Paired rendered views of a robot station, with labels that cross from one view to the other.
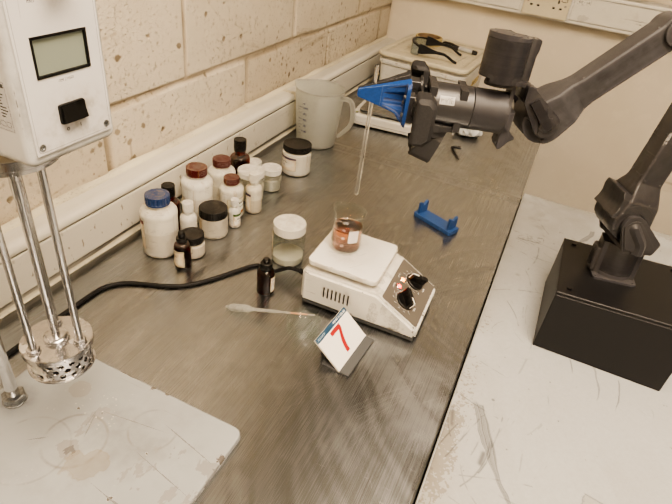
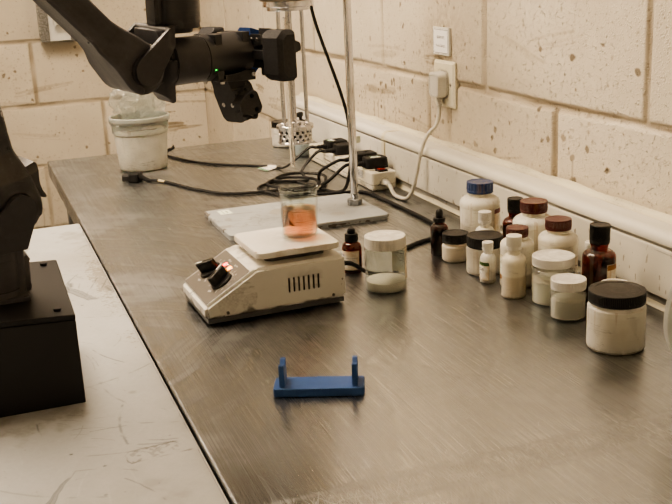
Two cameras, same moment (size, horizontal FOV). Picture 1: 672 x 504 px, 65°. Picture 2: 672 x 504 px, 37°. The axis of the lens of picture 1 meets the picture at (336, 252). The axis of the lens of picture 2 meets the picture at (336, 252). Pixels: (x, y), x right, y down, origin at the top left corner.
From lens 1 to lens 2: 199 cm
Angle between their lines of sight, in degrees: 116
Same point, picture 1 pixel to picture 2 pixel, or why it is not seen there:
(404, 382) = (163, 285)
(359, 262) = (268, 235)
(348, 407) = (187, 265)
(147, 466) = (253, 218)
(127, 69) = (579, 74)
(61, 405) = (332, 210)
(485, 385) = (95, 308)
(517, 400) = not seen: hidden behind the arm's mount
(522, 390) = not seen: hidden behind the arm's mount
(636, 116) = not seen: outside the picture
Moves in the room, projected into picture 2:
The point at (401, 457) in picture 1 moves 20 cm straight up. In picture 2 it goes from (126, 267) to (113, 143)
